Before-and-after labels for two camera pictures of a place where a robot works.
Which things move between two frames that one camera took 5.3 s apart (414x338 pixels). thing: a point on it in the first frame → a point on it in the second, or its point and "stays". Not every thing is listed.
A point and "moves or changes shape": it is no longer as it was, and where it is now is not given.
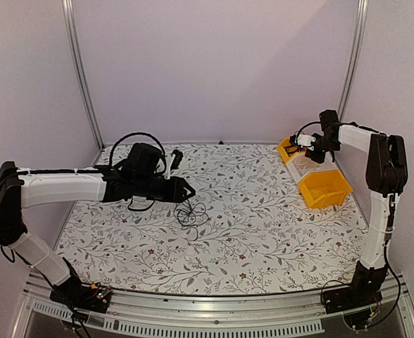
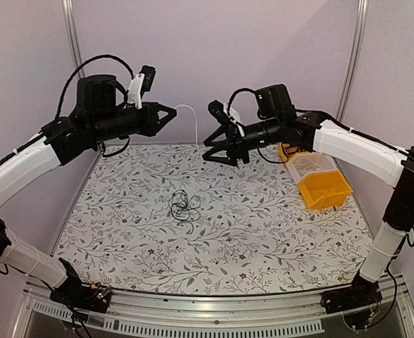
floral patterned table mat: x=246 y=229 stays
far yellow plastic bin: x=286 y=151 stays
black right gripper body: x=327 y=146 → x=240 y=150
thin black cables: x=191 y=215 moves or changes shape
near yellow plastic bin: x=325 y=188 stays
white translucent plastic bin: x=299 y=165 stays
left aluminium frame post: x=67 y=10 stays
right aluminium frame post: x=355 y=56 stays
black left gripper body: x=172 y=196 → x=147 y=127
